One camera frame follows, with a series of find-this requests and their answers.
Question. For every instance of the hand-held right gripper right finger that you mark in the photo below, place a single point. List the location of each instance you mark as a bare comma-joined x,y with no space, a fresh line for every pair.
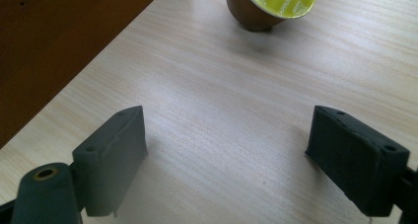
358,164

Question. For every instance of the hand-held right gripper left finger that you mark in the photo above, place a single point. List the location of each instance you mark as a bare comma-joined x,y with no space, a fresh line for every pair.
111,164

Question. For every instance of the brown wooden glass-lid box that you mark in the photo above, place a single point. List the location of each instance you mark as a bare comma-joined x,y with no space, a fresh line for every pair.
49,53

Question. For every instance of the green-lid coffee capsule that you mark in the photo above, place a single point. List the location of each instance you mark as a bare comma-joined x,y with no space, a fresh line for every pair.
259,10

